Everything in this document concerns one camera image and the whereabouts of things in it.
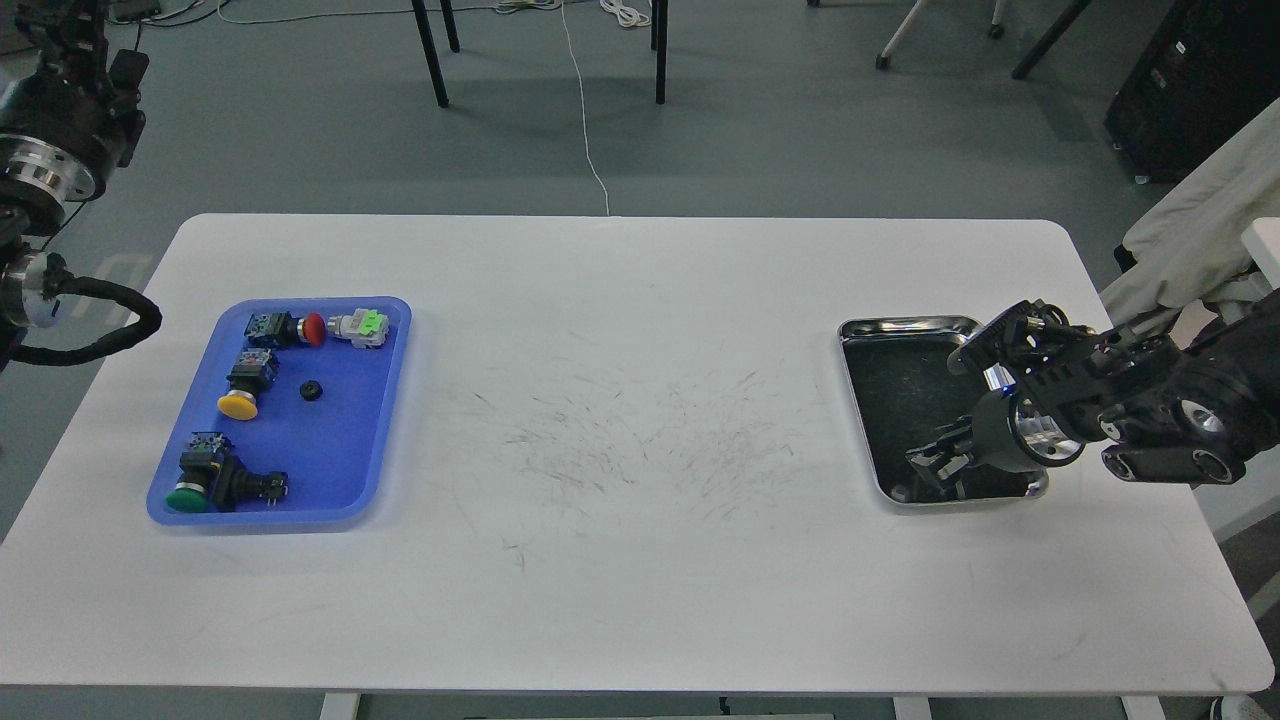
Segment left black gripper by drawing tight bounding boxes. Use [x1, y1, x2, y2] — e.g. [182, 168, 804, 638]
[1, 1, 148, 204]

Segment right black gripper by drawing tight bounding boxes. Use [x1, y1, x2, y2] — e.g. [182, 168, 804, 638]
[905, 388, 1085, 501]

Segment small black gear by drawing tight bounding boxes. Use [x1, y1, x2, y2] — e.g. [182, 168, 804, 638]
[298, 379, 324, 402]

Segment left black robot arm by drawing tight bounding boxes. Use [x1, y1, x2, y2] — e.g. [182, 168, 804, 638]
[1, 1, 163, 366]

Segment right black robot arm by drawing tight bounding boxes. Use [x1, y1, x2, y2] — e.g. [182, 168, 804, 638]
[906, 292, 1277, 489]

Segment metal tray with black mat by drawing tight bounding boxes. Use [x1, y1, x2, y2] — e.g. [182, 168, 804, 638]
[838, 315, 1050, 509]

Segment beige cloth cover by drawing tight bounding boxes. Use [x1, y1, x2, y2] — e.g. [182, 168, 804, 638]
[1100, 101, 1279, 324]

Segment blue plastic tray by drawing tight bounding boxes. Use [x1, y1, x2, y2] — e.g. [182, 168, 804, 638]
[146, 296, 412, 530]

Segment black cabinet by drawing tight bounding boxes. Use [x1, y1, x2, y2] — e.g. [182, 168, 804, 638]
[1103, 1, 1279, 184]

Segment black chair legs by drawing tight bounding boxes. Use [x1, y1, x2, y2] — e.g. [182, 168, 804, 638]
[410, 1, 669, 108]

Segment red push button switch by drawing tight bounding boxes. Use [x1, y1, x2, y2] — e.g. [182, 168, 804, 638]
[243, 313, 326, 350]

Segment yellow push button switch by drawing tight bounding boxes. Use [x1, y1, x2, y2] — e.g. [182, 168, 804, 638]
[216, 348, 279, 421]

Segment green white switch component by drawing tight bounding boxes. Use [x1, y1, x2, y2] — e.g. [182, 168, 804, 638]
[325, 307, 390, 348]

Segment green push button switch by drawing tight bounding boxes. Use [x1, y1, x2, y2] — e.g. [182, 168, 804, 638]
[164, 430, 289, 512]

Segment white floor cable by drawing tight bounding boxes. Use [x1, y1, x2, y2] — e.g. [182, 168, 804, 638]
[218, 0, 653, 217]

